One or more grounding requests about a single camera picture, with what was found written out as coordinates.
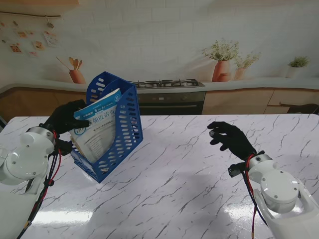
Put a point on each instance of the printed kitchen scene backdrop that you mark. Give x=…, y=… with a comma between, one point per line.
x=159, y=37

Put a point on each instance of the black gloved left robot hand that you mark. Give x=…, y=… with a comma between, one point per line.
x=64, y=118

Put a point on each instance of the blue perforated plastic file holder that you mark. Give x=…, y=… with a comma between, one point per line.
x=133, y=99

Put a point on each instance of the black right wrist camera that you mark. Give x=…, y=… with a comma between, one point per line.
x=235, y=170

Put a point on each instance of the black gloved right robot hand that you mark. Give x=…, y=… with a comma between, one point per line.
x=234, y=142

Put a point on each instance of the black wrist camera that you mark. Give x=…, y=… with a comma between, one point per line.
x=235, y=170
x=66, y=147

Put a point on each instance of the white workbook with blue header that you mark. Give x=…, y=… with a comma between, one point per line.
x=97, y=132

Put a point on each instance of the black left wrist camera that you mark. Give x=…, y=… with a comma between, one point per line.
x=66, y=147

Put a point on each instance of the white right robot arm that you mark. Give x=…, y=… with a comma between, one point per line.
x=281, y=191

